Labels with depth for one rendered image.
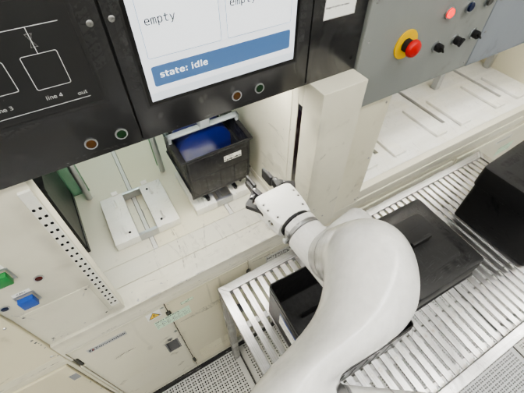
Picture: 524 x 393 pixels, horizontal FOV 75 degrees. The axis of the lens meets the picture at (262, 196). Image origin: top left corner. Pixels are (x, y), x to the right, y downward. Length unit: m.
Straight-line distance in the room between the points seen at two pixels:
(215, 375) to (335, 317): 1.58
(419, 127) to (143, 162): 1.15
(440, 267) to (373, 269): 0.90
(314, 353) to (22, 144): 0.51
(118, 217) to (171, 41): 0.75
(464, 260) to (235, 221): 0.74
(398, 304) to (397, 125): 1.35
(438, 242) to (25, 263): 1.12
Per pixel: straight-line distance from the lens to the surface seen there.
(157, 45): 0.58
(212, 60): 0.62
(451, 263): 1.23
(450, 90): 1.94
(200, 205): 1.17
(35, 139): 0.62
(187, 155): 1.15
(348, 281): 0.31
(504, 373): 2.19
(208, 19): 0.59
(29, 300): 0.90
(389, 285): 0.31
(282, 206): 0.76
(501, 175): 1.33
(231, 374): 1.86
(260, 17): 0.64
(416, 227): 1.26
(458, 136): 1.67
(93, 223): 1.28
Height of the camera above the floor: 1.81
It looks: 50 degrees down
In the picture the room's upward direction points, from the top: straight up
